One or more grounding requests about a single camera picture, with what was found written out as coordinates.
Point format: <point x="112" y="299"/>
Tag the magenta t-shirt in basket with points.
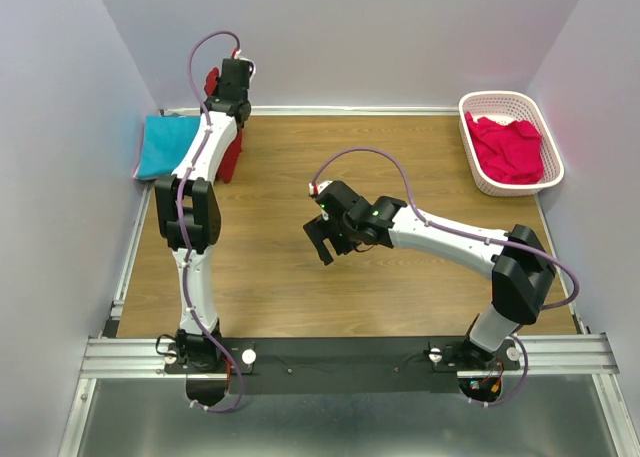
<point x="508" y="154"/>

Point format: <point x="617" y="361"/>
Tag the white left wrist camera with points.
<point x="237" y="55"/>

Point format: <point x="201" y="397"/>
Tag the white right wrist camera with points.
<point x="316" y="188"/>

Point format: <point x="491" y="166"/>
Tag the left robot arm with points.
<point x="190" y="219"/>

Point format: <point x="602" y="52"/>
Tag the pink plastic laundry basket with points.
<point x="504" y="107"/>

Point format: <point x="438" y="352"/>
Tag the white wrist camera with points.
<point x="316" y="188"/>
<point x="237" y="55"/>

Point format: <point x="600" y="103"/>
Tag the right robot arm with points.
<point x="515" y="262"/>

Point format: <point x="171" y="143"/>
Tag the aluminium table edge rail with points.
<point x="354" y="110"/>

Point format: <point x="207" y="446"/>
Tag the folded cyan t-shirt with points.
<point x="166" y="141"/>

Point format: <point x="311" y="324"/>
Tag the front aluminium rail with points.
<point x="590" y="354"/>

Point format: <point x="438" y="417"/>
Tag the dark red t-shirt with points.
<point x="229" y="161"/>

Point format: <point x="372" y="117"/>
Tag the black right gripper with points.
<point x="319" y="228"/>

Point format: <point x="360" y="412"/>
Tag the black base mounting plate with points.
<point x="282" y="366"/>

